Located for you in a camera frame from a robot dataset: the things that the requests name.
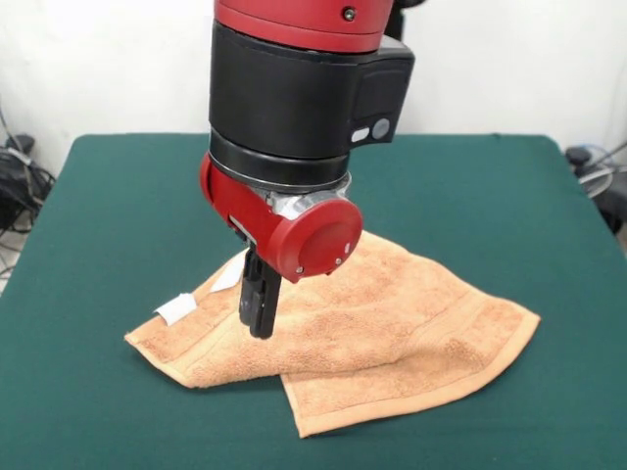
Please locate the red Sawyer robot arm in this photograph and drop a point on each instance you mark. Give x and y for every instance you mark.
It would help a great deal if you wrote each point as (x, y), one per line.
(294, 88)

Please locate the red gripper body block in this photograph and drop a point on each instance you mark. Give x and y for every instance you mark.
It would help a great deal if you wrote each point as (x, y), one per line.
(294, 235)

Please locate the tan terry towel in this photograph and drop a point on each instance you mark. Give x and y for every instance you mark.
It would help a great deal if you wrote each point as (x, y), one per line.
(392, 318)

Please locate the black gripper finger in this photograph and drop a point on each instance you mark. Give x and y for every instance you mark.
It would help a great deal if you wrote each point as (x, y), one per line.
(249, 289)
(267, 308)

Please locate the black plug device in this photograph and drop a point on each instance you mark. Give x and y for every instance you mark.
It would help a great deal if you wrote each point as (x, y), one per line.
(578, 156)

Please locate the dark green table cloth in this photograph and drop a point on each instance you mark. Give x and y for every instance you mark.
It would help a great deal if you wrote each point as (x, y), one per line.
(122, 196)

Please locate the black equipment base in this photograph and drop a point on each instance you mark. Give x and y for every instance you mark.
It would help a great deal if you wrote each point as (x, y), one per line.
(614, 201)

